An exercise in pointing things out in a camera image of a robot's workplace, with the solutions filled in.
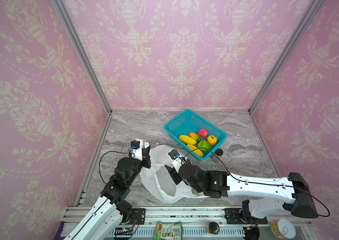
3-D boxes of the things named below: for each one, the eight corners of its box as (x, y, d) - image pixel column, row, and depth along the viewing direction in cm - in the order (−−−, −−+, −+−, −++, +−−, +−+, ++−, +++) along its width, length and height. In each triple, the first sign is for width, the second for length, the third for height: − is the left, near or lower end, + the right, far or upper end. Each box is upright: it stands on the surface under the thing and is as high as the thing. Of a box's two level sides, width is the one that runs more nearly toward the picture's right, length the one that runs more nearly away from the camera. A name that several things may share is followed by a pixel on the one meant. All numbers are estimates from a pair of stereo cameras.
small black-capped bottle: (212, 163, 95) (215, 155, 86) (210, 157, 97) (214, 148, 89) (219, 163, 95) (224, 155, 86) (218, 157, 97) (222, 148, 89)
